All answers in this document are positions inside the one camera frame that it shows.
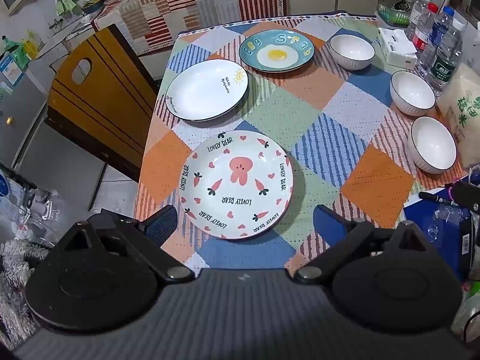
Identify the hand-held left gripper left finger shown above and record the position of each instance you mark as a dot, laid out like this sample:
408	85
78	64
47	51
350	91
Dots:
161	222

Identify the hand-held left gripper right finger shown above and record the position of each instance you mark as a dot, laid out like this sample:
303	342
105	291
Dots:
329	228

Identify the white ribbed bowl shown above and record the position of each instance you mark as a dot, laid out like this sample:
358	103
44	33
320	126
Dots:
412	92
433	144
352	50

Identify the white plate with pink bunny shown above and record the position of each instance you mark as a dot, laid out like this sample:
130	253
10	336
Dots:
236	195

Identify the white plate with sun drawing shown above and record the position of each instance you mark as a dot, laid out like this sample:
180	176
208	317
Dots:
202	93

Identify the teal plate with fried egg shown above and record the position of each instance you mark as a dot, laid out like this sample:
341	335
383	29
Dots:
277	54

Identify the black marker pen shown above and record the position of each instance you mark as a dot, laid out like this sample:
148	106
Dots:
437	198

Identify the black box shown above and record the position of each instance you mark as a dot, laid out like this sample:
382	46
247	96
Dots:
469	245

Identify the blue board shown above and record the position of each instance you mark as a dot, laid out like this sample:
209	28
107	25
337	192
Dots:
423	240

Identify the clear bag of rice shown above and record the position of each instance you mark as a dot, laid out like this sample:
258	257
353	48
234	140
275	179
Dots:
465	116

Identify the green-label water bottle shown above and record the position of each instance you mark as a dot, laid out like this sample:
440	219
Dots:
448	62

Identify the wooden chair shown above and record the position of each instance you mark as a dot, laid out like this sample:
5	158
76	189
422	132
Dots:
101	97

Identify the white tissue pack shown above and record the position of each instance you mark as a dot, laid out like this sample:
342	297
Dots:
395	47

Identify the blue-capped water bottle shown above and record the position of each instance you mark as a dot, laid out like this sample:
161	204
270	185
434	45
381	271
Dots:
439	32

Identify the red-capped water bottle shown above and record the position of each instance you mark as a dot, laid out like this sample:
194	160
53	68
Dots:
423	32

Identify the grey cabinet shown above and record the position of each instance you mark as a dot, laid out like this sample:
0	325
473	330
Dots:
18	112

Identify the white-capped clear water bottle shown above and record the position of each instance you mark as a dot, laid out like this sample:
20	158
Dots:
417	13

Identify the green plastic basket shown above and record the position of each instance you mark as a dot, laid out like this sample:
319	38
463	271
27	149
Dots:
392	15

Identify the striped patchwork counter cloth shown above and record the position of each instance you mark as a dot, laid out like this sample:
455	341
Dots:
180	11

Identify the blue bowl with yellow contents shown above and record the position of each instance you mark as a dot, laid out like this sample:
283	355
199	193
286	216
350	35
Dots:
93	5

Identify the green cloth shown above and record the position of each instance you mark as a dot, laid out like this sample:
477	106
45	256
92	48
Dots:
66	6

